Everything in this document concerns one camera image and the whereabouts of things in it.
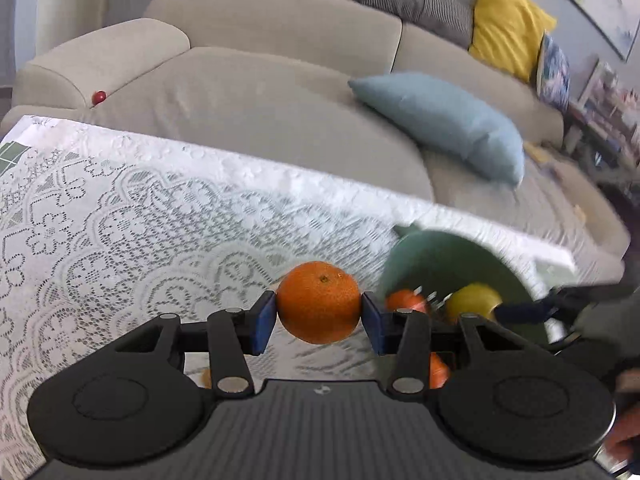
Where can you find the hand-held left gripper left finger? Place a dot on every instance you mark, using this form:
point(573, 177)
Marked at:
point(264, 320)

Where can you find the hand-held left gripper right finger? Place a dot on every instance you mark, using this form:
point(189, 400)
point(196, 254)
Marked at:
point(372, 325)

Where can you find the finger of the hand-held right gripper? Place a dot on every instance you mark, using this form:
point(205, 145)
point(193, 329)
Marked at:
point(525, 314)

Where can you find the orange mandarin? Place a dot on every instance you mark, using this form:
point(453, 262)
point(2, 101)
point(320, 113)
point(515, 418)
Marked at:
point(406, 301)
point(319, 302)
point(438, 370)

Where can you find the yellow lemon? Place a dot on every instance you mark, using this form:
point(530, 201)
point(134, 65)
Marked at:
point(472, 301)

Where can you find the green colander bowl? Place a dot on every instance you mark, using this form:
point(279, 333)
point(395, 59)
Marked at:
point(450, 260)

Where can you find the person's right hand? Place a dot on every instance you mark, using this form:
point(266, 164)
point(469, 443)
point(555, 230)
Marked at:
point(627, 430)

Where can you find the white lace tablecloth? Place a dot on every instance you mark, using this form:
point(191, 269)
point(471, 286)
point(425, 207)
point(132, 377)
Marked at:
point(125, 240)

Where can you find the magazines with yellow edge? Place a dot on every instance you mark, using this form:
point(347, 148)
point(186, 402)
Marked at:
point(539, 152)

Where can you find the light blue cushion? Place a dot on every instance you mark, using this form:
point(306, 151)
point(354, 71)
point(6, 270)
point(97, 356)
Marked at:
point(445, 125)

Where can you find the beige sofa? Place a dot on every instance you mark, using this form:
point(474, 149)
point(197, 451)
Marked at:
point(250, 110)

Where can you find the cluttered side shelf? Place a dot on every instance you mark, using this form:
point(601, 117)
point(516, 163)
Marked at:
point(610, 110)

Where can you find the blue floral cushion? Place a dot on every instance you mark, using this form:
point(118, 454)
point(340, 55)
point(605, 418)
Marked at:
point(552, 72)

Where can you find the small red ball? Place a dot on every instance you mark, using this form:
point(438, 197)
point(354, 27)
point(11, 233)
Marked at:
point(99, 96)

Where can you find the yellow cushion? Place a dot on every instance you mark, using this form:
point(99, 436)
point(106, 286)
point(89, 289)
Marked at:
point(507, 30)

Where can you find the grey checked cushion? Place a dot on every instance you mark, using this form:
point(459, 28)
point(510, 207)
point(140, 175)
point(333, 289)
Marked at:
point(415, 2)

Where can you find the large framed wall picture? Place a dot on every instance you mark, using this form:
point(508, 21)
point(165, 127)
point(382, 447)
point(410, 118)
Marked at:
point(600, 5)

